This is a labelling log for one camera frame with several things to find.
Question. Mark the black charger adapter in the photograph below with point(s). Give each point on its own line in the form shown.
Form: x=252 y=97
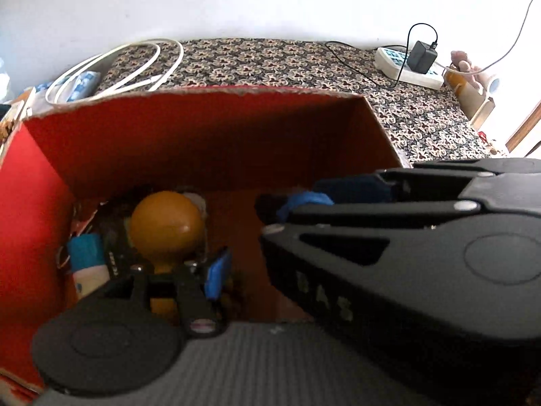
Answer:
x=420 y=57

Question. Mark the gold paper bag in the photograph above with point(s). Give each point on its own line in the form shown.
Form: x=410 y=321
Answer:
x=473 y=101

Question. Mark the brown wooden gourd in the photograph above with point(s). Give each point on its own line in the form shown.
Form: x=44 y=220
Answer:
x=165 y=224

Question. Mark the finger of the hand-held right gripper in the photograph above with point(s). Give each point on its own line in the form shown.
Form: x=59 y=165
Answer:
x=351 y=189
x=304 y=203

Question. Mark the white cylindrical tube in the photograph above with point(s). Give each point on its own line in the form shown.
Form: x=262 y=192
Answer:
x=492 y=86

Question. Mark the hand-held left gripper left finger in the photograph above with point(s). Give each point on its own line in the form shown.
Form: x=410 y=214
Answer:
x=120 y=258

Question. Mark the blue patterned packet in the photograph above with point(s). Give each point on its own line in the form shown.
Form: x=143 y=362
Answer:
x=82 y=86

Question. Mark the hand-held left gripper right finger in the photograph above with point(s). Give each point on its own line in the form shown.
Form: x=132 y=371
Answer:
x=217 y=277

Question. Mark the white power strip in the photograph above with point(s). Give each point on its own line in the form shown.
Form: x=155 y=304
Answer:
x=393 y=61

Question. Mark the wooden door frame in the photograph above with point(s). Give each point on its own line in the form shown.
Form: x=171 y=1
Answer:
x=526 y=133

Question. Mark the white tube with blue cap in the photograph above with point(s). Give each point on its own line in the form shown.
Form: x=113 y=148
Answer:
x=86 y=277

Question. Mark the floral patterned blanket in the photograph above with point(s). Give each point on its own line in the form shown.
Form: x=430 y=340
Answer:
x=296 y=67

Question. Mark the pink plush toy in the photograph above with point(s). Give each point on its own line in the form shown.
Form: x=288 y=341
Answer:
x=460 y=61

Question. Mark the red cardboard box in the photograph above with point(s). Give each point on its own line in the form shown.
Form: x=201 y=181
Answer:
x=211 y=135

